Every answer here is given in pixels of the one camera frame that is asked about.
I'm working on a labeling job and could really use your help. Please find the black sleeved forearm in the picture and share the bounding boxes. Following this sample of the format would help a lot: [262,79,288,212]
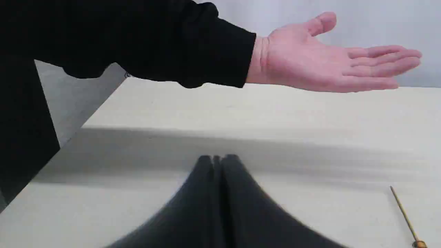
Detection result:
[0,0,256,89]

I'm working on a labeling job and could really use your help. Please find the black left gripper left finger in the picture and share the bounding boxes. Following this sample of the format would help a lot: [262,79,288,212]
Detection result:
[109,156,221,248]

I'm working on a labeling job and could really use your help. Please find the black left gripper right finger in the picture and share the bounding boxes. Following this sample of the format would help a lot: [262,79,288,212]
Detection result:
[220,154,342,248]

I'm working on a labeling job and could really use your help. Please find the open bare human hand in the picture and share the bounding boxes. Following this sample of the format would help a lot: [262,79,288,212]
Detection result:
[246,12,422,93]

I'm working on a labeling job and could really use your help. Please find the black gold precision screwdriver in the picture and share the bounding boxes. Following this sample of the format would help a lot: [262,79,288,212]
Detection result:
[390,186,428,248]

